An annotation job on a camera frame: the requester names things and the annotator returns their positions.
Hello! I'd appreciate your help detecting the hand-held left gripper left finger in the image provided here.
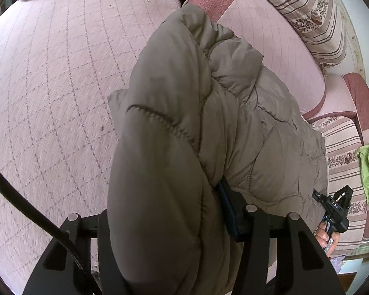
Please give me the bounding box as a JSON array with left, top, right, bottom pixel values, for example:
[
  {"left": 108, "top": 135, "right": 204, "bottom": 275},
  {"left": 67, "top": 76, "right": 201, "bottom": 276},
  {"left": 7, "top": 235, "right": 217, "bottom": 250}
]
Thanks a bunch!
[{"left": 22, "top": 210, "right": 126, "bottom": 295}]

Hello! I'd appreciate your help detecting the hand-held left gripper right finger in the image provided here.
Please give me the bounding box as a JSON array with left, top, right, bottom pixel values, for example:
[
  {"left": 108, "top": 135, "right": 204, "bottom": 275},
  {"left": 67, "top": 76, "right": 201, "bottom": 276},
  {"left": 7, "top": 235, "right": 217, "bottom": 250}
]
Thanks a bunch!
[{"left": 217, "top": 177, "right": 346, "bottom": 295}]

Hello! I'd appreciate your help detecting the olive puffer jacket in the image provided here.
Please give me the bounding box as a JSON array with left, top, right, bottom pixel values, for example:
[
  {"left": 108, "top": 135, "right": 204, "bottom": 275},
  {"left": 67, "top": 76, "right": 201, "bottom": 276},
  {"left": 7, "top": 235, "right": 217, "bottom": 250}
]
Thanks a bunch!
[{"left": 107, "top": 4, "right": 329, "bottom": 295}]

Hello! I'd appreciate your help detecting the person's right hand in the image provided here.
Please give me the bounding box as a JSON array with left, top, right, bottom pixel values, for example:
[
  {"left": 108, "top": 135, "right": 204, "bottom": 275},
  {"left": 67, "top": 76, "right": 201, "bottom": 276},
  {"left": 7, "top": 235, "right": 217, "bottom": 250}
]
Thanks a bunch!
[{"left": 314, "top": 221, "right": 340, "bottom": 257}]

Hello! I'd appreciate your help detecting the striped floral pillow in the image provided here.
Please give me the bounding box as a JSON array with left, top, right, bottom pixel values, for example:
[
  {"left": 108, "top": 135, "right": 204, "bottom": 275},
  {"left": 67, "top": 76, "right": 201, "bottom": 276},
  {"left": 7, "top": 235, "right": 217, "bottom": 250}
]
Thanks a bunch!
[
  {"left": 237, "top": 0, "right": 348, "bottom": 68},
  {"left": 310, "top": 120, "right": 369, "bottom": 249}
]

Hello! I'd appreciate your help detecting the red pink cushion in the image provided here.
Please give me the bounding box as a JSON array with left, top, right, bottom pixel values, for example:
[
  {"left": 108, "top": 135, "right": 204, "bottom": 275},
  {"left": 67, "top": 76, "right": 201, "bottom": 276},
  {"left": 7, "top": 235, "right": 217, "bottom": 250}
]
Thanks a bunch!
[{"left": 343, "top": 72, "right": 369, "bottom": 148}]

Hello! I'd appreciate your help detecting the pink pillow red border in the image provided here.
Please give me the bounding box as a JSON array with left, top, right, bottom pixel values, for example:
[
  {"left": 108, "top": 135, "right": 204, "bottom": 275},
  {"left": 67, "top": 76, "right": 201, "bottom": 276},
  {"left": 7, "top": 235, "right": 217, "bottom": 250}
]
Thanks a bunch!
[{"left": 301, "top": 74, "right": 357, "bottom": 125}]

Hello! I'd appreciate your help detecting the pink striped sofa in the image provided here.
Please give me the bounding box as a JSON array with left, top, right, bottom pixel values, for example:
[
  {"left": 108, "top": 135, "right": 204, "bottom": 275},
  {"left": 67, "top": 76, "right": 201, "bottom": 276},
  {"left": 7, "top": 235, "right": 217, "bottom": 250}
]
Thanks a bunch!
[{"left": 181, "top": 0, "right": 328, "bottom": 120}]

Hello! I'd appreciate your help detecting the cream headboard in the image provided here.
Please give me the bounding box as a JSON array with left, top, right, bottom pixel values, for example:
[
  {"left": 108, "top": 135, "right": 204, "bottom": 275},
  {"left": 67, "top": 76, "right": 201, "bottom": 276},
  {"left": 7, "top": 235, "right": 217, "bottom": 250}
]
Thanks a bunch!
[{"left": 323, "top": 0, "right": 369, "bottom": 77}]

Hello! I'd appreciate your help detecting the pink quilted bed mattress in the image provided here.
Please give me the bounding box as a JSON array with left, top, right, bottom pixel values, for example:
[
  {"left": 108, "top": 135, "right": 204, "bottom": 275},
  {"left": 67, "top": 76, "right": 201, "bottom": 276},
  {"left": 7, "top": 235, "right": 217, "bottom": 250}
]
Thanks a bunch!
[{"left": 0, "top": 0, "right": 326, "bottom": 295}]

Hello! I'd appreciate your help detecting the black cable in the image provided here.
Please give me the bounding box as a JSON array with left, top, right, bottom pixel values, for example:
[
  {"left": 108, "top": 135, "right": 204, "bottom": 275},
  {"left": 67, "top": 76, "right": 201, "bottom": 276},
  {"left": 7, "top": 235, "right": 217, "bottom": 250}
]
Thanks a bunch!
[{"left": 0, "top": 157, "right": 102, "bottom": 295}]

